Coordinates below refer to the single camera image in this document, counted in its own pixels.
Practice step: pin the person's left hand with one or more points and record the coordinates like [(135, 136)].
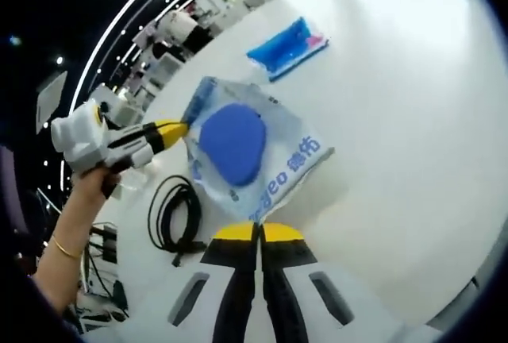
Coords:
[(95, 182)]

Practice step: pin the blue tissue pack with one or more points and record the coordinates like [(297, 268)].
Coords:
[(287, 51)]

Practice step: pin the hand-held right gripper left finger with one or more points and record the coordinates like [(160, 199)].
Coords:
[(238, 271)]

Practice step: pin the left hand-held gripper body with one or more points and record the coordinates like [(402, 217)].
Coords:
[(83, 136)]

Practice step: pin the ceiling air conditioner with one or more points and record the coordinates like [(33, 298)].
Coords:
[(51, 97)]

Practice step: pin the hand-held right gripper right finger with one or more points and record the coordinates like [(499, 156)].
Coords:
[(282, 271)]

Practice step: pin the clear bag with blue print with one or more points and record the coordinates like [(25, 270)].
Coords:
[(246, 148)]

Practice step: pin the white table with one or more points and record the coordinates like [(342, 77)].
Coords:
[(397, 140)]

